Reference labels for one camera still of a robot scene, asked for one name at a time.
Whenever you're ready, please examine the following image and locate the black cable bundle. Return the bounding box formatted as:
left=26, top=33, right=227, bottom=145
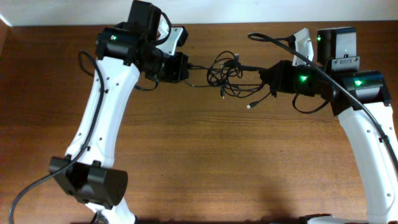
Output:
left=183, top=50, right=276, bottom=110

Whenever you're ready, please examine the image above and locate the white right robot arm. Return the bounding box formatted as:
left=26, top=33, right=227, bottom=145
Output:
left=249, top=27, right=397, bottom=223

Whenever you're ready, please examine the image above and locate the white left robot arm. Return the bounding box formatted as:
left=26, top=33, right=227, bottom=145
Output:
left=49, top=1, right=189, bottom=223

